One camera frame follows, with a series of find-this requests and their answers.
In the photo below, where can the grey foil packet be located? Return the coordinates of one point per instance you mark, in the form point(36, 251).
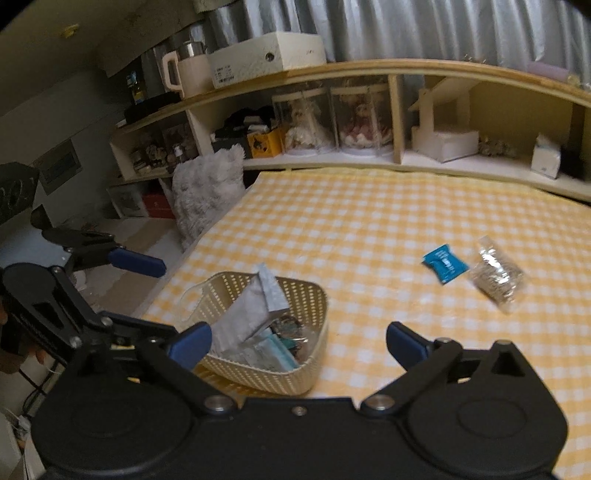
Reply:
point(240, 318)

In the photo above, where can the doll in clear case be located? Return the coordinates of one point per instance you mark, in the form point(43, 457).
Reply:
point(302, 124)
point(364, 120)

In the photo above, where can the silver curtain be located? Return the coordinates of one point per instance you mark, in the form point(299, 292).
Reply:
point(415, 27)

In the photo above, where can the cream perforated plastic basket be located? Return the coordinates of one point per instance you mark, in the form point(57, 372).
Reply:
point(258, 378)

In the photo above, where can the yellow printed box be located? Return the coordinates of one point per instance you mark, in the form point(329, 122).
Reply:
point(263, 145)

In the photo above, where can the white tissue box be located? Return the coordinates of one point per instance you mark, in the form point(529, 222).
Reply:
point(545, 159)
point(445, 145)

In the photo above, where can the clear bag with dark item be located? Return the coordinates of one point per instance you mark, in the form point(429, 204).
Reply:
point(301, 344)
point(280, 325)

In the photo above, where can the yellow checkered blanket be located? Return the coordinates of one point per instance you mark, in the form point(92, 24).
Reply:
point(369, 221)

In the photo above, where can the cream wooden shelf unit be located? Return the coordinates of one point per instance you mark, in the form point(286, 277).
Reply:
point(369, 69)

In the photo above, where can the pink folded cloth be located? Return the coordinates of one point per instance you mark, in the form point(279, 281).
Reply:
point(549, 73)

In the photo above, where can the cream electric kettle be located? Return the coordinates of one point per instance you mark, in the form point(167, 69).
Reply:
point(194, 78)

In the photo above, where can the white storage box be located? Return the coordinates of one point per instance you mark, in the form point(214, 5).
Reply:
point(127, 202)

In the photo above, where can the grey wall panel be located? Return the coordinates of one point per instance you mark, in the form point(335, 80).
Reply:
point(60, 166)

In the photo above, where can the small shelf figurines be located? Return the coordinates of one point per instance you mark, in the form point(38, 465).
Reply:
point(496, 147)

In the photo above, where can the blue snack packet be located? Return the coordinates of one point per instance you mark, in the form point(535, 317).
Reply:
point(445, 264)

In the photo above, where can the dark glass bottle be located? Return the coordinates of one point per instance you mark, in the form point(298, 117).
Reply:
point(137, 87)

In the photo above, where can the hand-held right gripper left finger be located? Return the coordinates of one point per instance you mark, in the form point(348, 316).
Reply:
point(191, 344)

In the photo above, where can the small jars and ornaments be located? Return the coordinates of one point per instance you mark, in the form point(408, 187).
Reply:
point(157, 152)

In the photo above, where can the cream wooden stand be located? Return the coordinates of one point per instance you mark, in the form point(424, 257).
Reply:
point(434, 104)

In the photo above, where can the black cloth item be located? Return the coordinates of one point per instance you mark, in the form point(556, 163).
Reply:
point(249, 117)

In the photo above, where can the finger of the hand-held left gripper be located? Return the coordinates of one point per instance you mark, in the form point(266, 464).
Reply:
point(138, 264)
point(138, 325)

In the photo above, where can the red box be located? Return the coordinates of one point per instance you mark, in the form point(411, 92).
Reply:
point(159, 205)

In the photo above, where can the clear bag of rubber bands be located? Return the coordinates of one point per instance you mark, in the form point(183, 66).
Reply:
point(496, 277)

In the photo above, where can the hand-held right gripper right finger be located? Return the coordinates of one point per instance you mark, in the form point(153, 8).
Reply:
point(406, 344)

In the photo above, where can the person's left hand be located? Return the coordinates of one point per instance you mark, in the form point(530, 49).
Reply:
point(9, 364)

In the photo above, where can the grey fluffy pillow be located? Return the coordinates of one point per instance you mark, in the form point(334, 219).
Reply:
point(207, 194)

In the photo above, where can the white cardboard box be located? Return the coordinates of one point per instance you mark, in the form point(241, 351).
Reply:
point(263, 60)

